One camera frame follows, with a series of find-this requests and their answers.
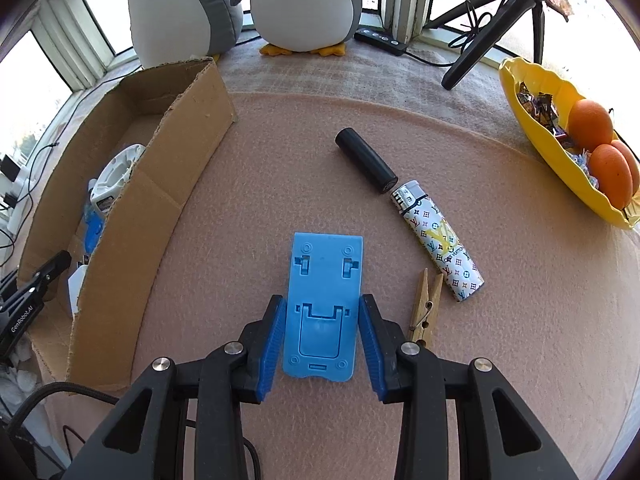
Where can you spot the blue phone stand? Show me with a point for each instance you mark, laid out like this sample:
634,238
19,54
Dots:
320,280

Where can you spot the white patterned lighter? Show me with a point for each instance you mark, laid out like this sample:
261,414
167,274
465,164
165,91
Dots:
440,240

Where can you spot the large grey penguin plush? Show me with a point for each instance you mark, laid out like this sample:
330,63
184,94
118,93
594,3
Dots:
175,10

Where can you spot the black tripod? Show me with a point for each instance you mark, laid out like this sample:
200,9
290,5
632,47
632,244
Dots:
470,55

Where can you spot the wooden clothespin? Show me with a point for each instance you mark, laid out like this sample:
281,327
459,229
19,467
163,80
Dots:
422,310

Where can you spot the white plug-in vaporizer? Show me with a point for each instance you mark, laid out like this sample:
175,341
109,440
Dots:
117,175

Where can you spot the small grey penguin plush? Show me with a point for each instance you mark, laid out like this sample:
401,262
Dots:
305,5

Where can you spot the pink blanket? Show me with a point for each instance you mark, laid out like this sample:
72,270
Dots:
500,310

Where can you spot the white crumpled plastic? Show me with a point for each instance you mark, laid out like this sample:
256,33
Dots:
20,380

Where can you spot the white power strip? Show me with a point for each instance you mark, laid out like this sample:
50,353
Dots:
21,195

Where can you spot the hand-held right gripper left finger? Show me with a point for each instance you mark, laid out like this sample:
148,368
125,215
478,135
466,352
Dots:
272,350

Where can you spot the black power strip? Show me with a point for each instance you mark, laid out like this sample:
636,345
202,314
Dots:
380,40

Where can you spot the pile of wrapped candies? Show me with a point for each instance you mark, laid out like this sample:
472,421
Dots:
542,107

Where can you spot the blue plastic item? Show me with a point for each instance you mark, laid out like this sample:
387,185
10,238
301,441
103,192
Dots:
93,230

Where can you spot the orange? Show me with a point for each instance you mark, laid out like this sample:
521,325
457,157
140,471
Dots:
610,175
590,125
632,165

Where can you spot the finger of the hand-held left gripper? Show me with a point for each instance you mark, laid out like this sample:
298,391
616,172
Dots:
50,267

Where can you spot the black power adapter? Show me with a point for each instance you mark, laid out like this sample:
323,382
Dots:
9,167

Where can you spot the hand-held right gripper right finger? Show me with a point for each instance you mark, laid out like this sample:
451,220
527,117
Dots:
370,350

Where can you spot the brown cardboard box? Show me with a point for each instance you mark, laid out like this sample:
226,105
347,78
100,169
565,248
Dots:
150,210

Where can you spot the yellow bowl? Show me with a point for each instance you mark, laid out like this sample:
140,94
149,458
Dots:
540,125

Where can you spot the black cylinder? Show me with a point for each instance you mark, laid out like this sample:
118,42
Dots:
365,160

